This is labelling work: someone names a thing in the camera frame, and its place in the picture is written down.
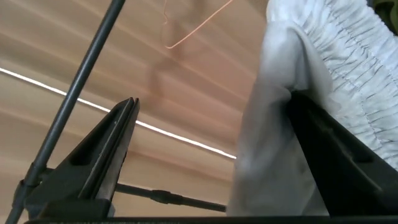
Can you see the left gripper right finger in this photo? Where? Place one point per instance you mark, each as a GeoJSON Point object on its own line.
{"type": "Point", "coordinates": [357, 186]}

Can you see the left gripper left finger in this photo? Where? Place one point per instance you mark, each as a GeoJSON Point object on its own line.
{"type": "Point", "coordinates": [77, 186]}

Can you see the pale grey shorts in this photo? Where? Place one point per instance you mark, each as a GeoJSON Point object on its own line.
{"type": "Point", "coordinates": [280, 140]}

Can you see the black clothes rack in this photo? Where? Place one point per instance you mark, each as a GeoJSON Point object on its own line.
{"type": "Point", "coordinates": [77, 81]}

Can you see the pink clothes hanger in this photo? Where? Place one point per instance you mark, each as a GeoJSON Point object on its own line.
{"type": "Point", "coordinates": [199, 25]}

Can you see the beige curtain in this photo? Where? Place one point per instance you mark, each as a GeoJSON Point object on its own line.
{"type": "Point", "coordinates": [186, 93]}

